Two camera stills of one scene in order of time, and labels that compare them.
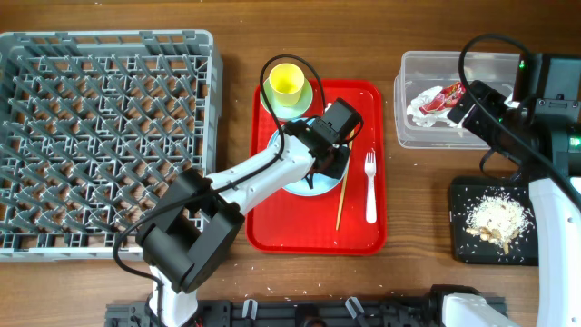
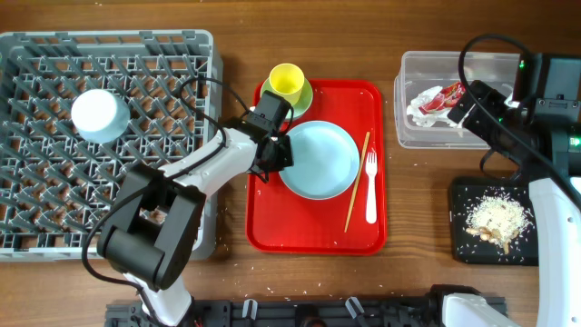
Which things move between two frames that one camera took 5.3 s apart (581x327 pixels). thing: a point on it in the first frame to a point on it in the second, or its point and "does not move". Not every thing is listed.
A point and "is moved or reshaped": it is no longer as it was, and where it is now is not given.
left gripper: (339, 167) to (287, 159)
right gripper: (475, 122) does not move
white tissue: (433, 119) does not move
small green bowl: (290, 112) does not move
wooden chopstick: (344, 183) to (357, 183)
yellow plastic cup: (286, 81) does not move
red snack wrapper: (448, 97) does not move
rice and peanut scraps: (497, 219) does not move
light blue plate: (322, 185) is moved or reshaped
